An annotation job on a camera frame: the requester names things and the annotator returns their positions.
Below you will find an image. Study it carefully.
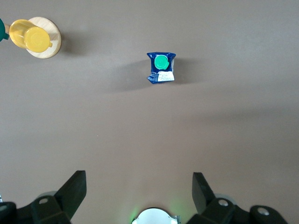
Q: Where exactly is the wooden mug tree stand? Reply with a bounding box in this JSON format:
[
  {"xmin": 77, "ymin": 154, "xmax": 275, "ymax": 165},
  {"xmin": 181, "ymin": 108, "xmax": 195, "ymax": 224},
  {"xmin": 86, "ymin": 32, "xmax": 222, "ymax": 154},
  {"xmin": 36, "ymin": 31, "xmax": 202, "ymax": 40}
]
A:
[{"xmin": 4, "ymin": 16, "xmax": 62, "ymax": 59}]

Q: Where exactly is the dark green cup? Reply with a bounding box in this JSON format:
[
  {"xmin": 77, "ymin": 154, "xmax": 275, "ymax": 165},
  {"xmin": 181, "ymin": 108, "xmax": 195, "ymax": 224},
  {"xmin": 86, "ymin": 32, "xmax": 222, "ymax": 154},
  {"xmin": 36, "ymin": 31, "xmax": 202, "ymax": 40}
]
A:
[{"xmin": 0, "ymin": 18, "xmax": 10, "ymax": 42}]

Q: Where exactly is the yellow plastic cup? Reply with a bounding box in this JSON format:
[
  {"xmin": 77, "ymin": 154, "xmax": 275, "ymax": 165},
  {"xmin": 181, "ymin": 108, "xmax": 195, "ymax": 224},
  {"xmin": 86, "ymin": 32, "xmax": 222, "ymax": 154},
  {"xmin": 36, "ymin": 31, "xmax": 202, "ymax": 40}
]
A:
[{"xmin": 9, "ymin": 19, "xmax": 53, "ymax": 53}]

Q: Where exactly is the blue milk carton green cap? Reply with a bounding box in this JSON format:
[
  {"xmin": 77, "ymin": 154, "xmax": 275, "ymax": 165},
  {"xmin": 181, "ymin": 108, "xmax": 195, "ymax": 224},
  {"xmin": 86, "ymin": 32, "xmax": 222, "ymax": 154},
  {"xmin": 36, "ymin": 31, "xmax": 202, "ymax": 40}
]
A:
[{"xmin": 146, "ymin": 51, "xmax": 177, "ymax": 84}]

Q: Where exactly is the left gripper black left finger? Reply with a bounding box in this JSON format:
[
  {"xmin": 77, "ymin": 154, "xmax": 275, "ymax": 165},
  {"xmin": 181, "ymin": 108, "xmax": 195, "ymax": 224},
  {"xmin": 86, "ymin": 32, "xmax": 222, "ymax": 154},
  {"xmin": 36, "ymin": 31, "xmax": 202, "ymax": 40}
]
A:
[{"xmin": 30, "ymin": 170, "xmax": 87, "ymax": 224}]

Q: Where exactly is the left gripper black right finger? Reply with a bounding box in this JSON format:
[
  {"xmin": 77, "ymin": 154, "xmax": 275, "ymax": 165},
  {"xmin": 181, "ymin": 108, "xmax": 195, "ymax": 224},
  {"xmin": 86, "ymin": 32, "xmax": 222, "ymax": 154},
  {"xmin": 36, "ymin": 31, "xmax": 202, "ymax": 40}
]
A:
[{"xmin": 186, "ymin": 172, "xmax": 237, "ymax": 224}]

